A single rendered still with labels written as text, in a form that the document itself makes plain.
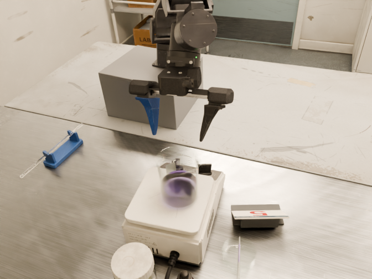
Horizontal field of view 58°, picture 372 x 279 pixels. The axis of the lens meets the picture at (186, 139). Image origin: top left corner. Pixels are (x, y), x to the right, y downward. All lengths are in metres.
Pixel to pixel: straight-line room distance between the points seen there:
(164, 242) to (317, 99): 0.61
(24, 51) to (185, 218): 1.86
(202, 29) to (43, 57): 1.89
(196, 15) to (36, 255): 0.47
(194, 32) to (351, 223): 0.42
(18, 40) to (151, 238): 1.82
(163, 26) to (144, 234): 0.46
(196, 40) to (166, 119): 0.34
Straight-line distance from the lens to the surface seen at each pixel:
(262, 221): 0.61
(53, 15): 2.42
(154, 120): 0.64
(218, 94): 0.58
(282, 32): 3.52
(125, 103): 0.86
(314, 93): 1.00
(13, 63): 2.20
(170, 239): 0.53
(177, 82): 0.54
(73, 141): 0.84
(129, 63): 0.89
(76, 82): 1.12
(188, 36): 0.53
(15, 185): 0.79
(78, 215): 0.68
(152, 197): 0.55
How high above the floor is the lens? 1.40
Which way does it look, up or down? 38 degrees down
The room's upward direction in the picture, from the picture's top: 3 degrees counter-clockwise
